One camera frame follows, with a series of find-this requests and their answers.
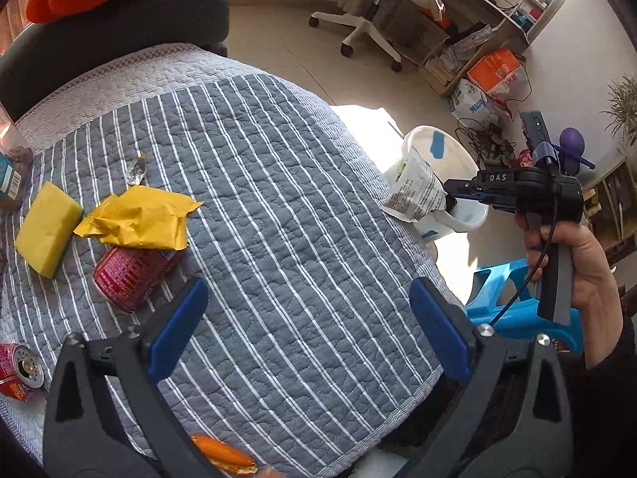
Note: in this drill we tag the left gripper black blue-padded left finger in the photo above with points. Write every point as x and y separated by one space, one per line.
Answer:
83 435

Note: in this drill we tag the white trash bucket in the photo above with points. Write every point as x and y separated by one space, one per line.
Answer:
449 160

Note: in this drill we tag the dark grey sofa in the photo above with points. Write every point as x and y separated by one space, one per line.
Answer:
45 57

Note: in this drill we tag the grey striped quilted cover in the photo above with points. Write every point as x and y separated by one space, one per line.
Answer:
308 353

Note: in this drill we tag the bright red drink can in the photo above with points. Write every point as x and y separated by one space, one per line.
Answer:
21 371

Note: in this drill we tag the right hand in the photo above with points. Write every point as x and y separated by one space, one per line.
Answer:
594 292

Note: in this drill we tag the orange cardboard box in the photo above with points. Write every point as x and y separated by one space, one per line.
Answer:
499 74

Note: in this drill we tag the white printed bag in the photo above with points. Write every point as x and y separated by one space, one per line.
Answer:
471 106

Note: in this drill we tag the purple balloon toy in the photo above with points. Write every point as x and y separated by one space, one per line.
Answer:
570 149

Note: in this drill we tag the orange wrapper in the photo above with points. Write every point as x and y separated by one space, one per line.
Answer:
225 457

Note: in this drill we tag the teal-label nut jar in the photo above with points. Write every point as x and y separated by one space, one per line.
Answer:
16 160

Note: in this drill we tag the yellow sponge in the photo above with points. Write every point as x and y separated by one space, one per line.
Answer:
47 229

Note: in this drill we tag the wooden desk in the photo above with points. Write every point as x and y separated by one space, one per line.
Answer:
516 23

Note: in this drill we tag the dark red drink can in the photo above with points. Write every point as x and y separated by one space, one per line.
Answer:
127 276

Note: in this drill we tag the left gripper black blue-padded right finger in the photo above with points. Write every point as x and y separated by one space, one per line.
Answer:
511 416

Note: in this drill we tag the blue plastic stool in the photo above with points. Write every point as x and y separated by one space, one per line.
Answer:
521 321

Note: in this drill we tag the white snack bag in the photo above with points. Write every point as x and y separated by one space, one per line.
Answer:
416 192

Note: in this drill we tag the yellow snack wrapper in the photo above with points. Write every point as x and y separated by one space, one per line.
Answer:
143 218

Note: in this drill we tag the clear candy wrapper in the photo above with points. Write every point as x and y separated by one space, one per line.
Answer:
136 170

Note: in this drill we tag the potted green plant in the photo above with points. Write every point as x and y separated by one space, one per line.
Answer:
622 112

